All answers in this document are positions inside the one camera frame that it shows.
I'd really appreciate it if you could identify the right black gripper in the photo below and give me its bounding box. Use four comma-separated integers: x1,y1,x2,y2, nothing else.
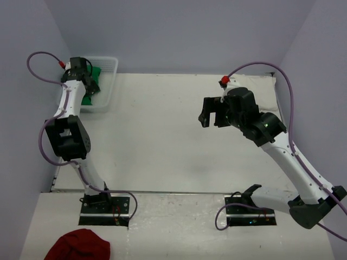
199,96,244,129

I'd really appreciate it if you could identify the green t shirt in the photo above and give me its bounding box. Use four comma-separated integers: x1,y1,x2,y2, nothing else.
81,65,101,106

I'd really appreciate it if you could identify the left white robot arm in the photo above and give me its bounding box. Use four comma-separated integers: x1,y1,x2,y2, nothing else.
44,57,113,213

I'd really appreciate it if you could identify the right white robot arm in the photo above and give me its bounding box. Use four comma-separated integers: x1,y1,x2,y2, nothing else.
198,87,346,229

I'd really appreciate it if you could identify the white plastic basket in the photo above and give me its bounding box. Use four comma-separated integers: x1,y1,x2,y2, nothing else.
81,56,119,113

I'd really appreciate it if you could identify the folded white t shirt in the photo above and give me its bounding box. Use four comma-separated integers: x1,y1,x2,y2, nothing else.
227,74,279,112

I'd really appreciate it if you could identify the red t shirt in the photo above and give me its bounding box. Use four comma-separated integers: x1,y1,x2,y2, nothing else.
44,229,111,260

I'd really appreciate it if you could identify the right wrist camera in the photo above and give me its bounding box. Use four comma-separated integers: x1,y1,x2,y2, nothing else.
219,76,240,103

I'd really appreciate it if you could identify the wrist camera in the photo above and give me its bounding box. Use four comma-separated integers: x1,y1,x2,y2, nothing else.
219,76,240,103
59,61,71,70

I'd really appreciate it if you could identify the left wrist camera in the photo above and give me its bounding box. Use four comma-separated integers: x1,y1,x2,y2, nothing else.
59,61,71,70

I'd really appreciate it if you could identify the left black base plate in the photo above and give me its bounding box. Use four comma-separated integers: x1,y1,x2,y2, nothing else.
78,196,130,227

